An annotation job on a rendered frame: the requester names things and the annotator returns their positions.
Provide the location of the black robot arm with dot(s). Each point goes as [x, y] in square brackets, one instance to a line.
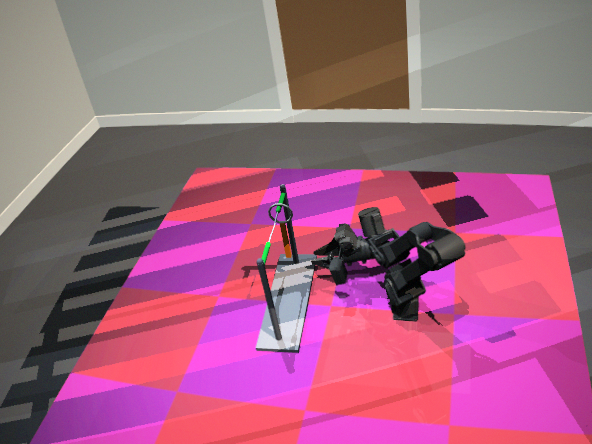
[403, 282]

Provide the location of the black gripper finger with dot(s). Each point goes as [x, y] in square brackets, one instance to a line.
[327, 249]
[324, 261]

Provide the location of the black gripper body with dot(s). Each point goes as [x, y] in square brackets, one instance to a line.
[337, 267]

